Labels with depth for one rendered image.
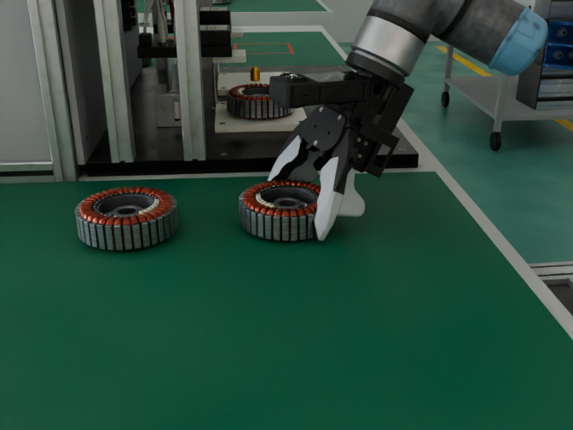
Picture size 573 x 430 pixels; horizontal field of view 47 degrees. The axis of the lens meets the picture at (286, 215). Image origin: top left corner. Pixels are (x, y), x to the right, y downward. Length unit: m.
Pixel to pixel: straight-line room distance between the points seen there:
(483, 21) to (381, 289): 0.32
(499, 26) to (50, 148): 0.58
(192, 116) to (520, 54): 0.43
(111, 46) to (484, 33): 0.47
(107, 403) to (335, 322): 0.21
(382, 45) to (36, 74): 0.45
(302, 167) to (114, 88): 0.28
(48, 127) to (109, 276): 0.31
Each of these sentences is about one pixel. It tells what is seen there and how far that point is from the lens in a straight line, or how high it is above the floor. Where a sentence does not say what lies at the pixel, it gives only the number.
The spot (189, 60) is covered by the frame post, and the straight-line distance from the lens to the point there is 0.91.
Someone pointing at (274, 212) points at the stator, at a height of 0.78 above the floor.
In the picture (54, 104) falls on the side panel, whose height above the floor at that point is 0.86.
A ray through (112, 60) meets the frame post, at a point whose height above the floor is 0.91.
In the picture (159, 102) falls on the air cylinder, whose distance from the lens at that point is 1.09.
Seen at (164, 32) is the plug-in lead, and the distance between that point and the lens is 1.08.
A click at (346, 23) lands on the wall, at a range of 6.56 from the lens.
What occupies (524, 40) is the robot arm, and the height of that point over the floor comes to 0.95.
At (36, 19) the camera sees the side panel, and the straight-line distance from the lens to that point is 0.91.
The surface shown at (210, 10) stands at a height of 0.92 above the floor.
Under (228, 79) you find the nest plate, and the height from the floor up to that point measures 0.78.
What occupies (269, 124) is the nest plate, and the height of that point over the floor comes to 0.78.
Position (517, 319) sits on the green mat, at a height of 0.75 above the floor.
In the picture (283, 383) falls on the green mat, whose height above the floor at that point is 0.75.
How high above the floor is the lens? 1.08
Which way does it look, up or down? 24 degrees down
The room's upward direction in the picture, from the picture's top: straight up
